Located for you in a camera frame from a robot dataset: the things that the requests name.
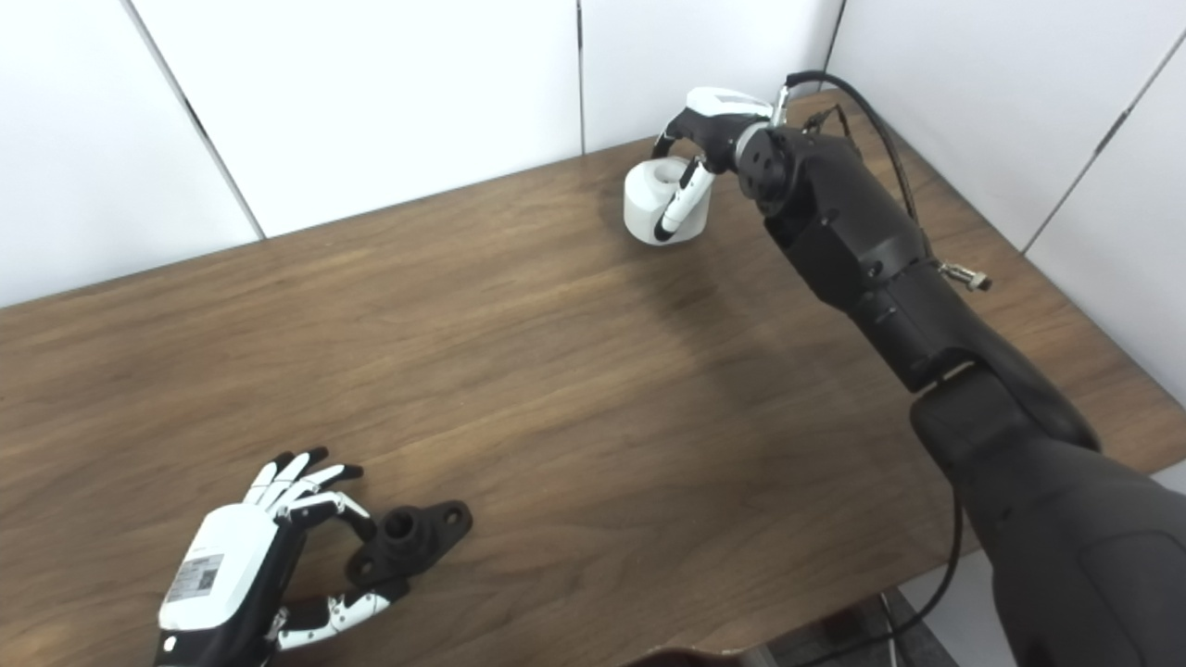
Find black plastic holder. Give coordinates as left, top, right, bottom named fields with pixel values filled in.
left=346, top=500, right=474, bottom=589

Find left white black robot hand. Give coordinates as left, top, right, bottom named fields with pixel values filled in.
left=153, top=447, right=409, bottom=667

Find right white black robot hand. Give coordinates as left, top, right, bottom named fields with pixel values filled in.
left=651, top=87, right=775, bottom=244

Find silver metal connector plug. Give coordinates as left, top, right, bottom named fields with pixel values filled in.
left=938, top=262, right=993, bottom=294

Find round white plastic piece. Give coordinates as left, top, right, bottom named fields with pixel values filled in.
left=623, top=156, right=716, bottom=246

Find thin dark hanging cable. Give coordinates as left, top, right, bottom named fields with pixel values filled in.
left=797, top=486, right=965, bottom=667

